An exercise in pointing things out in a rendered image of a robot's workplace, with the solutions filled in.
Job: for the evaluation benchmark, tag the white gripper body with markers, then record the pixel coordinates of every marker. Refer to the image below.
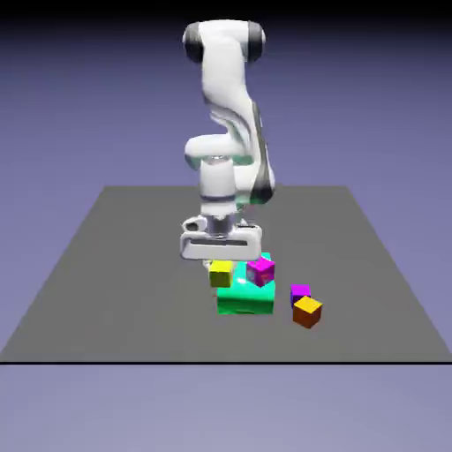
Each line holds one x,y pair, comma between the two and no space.
219,249

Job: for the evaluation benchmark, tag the small yellow cube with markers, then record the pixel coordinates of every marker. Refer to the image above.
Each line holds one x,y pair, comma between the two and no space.
220,274

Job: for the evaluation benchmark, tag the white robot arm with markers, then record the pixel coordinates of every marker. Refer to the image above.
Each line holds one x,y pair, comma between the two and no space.
222,88

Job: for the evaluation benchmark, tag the small magenta cube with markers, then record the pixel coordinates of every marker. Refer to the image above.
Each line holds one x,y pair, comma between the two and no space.
261,272

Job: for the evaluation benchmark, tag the small purple cube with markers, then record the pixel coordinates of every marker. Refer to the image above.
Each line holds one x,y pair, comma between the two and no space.
300,291

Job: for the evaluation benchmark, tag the small orange cube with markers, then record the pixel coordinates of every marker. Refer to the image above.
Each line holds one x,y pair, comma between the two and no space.
306,312

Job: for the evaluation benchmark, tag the large green box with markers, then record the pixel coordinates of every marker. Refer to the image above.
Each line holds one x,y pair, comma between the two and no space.
247,296

